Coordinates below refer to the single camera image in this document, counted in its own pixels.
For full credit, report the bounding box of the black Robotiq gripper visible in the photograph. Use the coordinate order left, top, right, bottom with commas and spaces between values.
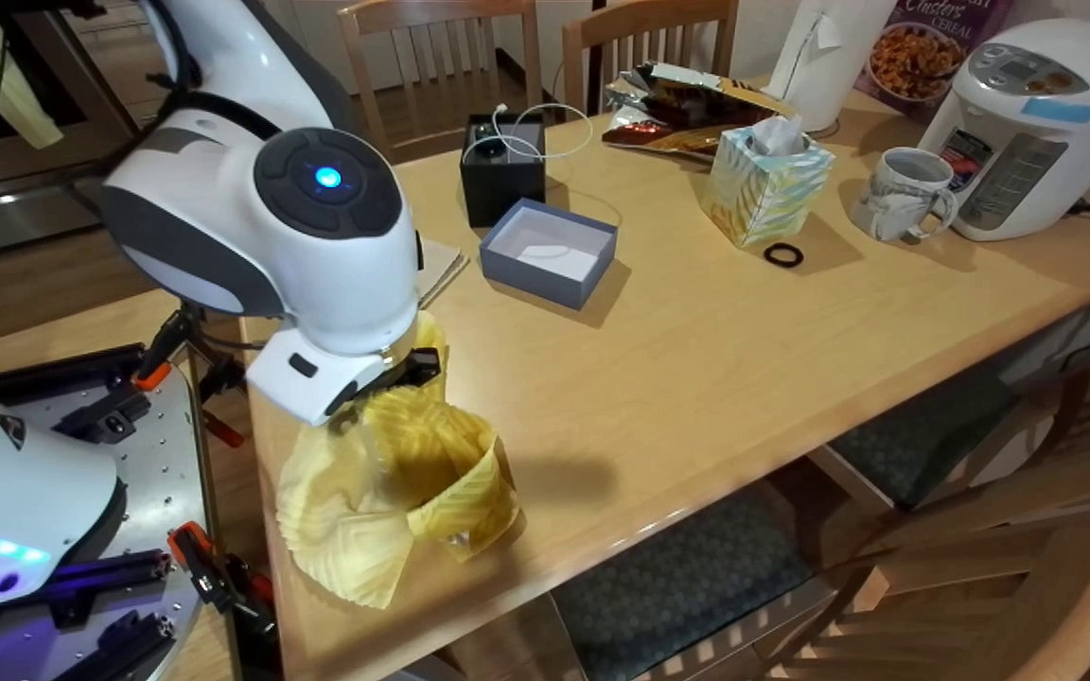
324, 344, 444, 436

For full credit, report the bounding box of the brown snack packet pile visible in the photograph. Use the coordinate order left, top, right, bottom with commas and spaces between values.
599, 58, 790, 165

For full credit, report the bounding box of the wooden chair green seat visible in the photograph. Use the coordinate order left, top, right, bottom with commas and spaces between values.
805, 295, 1090, 532
444, 485, 1090, 681

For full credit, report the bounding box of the black clamp orange trigger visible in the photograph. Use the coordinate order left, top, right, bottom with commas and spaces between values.
48, 307, 247, 447

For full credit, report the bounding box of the black clamp red handle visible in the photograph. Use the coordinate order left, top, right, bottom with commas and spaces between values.
197, 406, 252, 455

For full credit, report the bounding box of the black box with pens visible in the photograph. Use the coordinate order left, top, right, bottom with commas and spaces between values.
458, 102, 599, 230

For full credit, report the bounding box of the blue-grey cardboard box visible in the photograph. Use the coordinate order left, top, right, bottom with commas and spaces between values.
475, 198, 619, 310

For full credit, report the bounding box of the striped tissue box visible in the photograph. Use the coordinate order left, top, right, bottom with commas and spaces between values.
695, 111, 841, 249

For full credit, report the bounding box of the black rubber ring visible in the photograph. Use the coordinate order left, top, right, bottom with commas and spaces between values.
762, 238, 811, 273

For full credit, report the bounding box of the white ceramic mug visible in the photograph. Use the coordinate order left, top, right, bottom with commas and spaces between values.
860, 143, 960, 246

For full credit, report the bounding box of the yellow ribbed towel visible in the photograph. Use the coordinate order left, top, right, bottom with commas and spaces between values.
272, 315, 527, 611

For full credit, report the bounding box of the purple cereal box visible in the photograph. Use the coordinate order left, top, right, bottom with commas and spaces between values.
863, 0, 1015, 111

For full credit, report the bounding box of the pale yellow paper sheet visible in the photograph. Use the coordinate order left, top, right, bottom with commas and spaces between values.
0, 10, 67, 152

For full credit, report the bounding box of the white electric water boiler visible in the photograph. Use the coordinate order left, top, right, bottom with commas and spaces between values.
920, 10, 1090, 242

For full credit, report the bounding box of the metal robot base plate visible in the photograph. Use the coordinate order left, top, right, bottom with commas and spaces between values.
0, 363, 214, 681

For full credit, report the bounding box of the black clamp orange jaw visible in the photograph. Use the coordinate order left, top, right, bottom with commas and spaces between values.
164, 518, 276, 637

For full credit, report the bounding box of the wooden slat-back chair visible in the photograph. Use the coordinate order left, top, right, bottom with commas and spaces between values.
338, 0, 546, 143
561, 0, 747, 113

